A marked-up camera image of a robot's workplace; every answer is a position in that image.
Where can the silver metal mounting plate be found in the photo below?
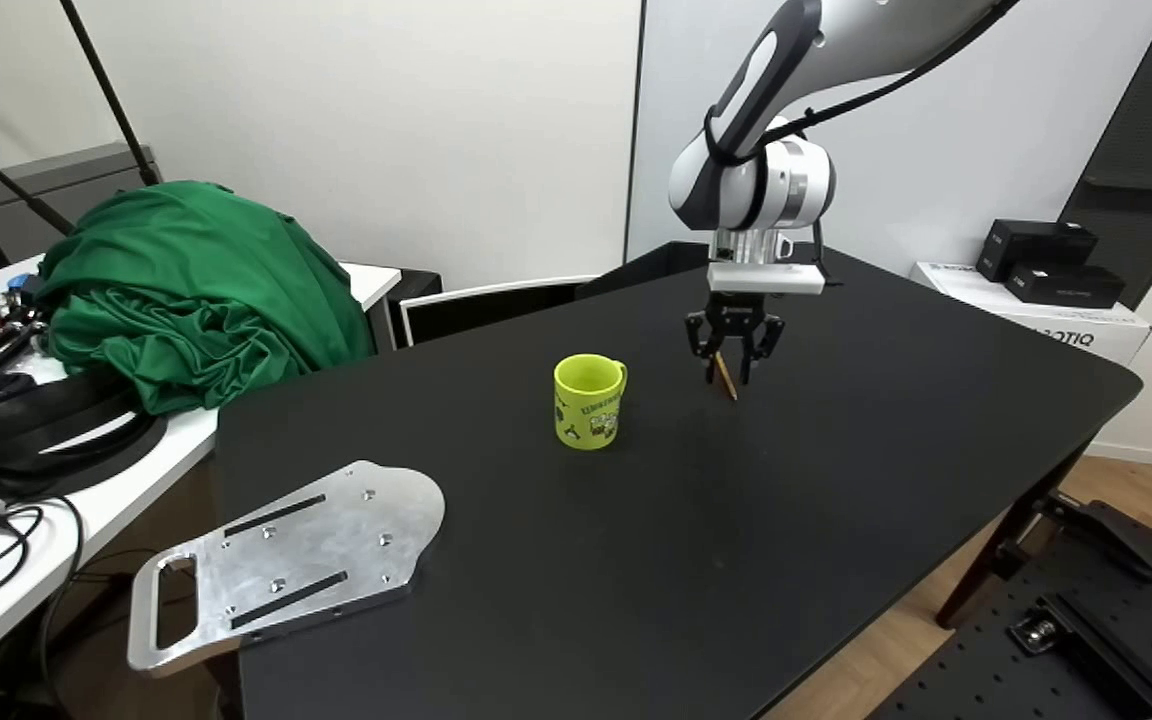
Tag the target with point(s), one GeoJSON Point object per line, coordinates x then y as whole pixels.
{"type": "Point", "coordinates": [338, 543]}

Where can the orange stick object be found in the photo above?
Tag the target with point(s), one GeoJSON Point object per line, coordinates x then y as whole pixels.
{"type": "Point", "coordinates": [727, 378]}

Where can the white side table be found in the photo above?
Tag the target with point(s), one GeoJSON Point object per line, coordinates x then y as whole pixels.
{"type": "Point", "coordinates": [120, 485]}

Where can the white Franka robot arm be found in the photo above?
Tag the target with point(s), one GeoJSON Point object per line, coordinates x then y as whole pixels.
{"type": "Point", "coordinates": [790, 187]}

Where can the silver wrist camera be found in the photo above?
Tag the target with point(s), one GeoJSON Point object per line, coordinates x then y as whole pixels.
{"type": "Point", "coordinates": [770, 276]}

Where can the long white carton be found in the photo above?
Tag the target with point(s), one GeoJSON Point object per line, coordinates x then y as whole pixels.
{"type": "Point", "coordinates": [1069, 330]}

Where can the yellow-green printed mug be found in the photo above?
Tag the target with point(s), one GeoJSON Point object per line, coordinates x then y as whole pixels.
{"type": "Point", "coordinates": [587, 407]}

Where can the green cloth pile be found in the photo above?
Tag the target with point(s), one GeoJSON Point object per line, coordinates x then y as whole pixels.
{"type": "Point", "coordinates": [189, 292]}

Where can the black aluminium rail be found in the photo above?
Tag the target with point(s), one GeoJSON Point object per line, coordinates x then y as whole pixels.
{"type": "Point", "coordinates": [1116, 653]}

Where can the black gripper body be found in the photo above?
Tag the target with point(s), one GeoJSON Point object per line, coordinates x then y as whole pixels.
{"type": "Point", "coordinates": [736, 319]}

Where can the black optical breadboard table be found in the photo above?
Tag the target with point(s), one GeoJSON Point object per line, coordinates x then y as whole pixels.
{"type": "Point", "coordinates": [1002, 680]}

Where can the thin black stand pole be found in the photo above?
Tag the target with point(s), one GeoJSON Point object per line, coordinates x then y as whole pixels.
{"type": "Point", "coordinates": [110, 88]}

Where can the black equipment case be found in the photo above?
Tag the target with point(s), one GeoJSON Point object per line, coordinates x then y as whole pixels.
{"type": "Point", "coordinates": [1036, 241]}
{"type": "Point", "coordinates": [1069, 285]}

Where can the black clamp bracket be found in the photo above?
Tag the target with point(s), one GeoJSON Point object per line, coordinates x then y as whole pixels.
{"type": "Point", "coordinates": [1096, 533]}

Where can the black table leg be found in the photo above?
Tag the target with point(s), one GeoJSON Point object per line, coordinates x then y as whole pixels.
{"type": "Point", "coordinates": [1002, 553]}

